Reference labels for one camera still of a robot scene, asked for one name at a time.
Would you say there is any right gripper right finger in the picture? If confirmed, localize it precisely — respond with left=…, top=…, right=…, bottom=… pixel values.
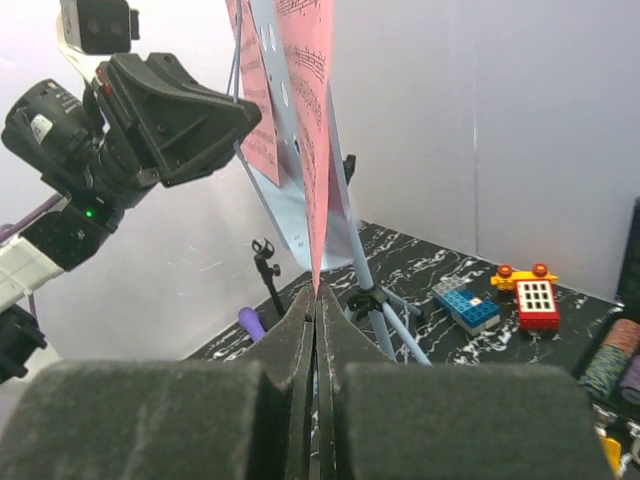
left=316, top=287, right=613, bottom=479

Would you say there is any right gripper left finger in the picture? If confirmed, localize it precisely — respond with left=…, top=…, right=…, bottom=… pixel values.
left=1, top=288, right=315, bottom=479

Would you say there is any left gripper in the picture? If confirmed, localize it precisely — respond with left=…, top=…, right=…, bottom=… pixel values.
left=1, top=53, right=262, bottom=208

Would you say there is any pink sheet music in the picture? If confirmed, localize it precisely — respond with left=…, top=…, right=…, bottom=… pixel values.
left=275, top=1, right=334, bottom=292
left=239, top=1, right=280, bottom=186

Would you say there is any light blue music stand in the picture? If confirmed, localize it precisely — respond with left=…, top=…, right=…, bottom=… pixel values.
left=227, top=1, right=430, bottom=365

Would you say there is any black microphone stand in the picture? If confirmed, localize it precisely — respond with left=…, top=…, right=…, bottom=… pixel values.
left=251, top=237, right=285, bottom=317

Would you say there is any purple toy microphone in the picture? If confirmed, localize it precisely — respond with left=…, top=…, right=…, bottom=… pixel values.
left=237, top=307, right=266, bottom=342

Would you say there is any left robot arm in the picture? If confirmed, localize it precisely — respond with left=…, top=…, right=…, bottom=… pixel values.
left=1, top=51, right=262, bottom=381

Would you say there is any blue toy brick block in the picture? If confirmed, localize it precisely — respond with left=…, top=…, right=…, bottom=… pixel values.
left=432, top=276, right=500, bottom=336

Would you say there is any orange yellow toy piece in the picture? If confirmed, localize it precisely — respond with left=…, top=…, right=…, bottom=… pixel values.
left=490, top=263, right=558, bottom=291

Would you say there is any red toy brick block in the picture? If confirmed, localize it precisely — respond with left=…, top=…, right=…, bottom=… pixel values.
left=515, top=279, right=560, bottom=332

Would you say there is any black poker chip case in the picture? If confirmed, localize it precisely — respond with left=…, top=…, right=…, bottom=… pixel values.
left=572, top=197, right=640, bottom=416

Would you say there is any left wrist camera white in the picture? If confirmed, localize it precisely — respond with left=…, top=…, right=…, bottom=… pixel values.
left=56, top=0, right=140, bottom=84

